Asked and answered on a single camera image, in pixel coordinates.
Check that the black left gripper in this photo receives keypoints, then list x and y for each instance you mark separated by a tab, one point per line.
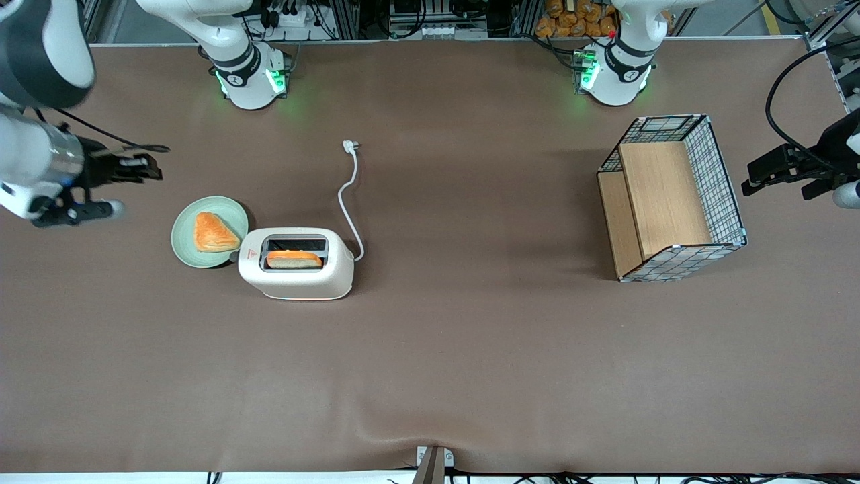
832	152

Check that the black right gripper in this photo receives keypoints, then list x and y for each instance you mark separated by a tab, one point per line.
98	168

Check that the cream white two-slot toaster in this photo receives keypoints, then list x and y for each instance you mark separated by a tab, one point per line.
295	282

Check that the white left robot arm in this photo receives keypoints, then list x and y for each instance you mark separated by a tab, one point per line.
618	81

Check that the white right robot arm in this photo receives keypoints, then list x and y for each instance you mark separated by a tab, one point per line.
40	161

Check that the pale green round plate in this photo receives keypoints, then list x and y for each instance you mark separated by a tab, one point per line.
185	242

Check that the triangular golden puff pastry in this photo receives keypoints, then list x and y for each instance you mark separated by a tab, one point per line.
213	234

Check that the light wooden step shelf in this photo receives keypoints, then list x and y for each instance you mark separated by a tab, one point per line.
662	195

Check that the toast bread slice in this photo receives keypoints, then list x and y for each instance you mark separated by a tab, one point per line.
294	259

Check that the white power strip with plugs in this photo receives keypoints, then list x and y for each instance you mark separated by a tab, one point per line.
295	17

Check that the bag of bread rolls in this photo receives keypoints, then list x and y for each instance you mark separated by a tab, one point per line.
571	23

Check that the brown table cover cloth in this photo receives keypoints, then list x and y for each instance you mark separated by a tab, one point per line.
470	349

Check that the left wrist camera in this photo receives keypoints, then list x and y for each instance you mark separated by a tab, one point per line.
848	195

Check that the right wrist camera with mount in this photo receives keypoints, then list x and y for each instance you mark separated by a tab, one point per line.
74	214

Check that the aluminium frame profile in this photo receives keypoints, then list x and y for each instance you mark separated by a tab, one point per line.
843	74

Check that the metal table clamp bracket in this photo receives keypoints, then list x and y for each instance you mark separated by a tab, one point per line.
433	467

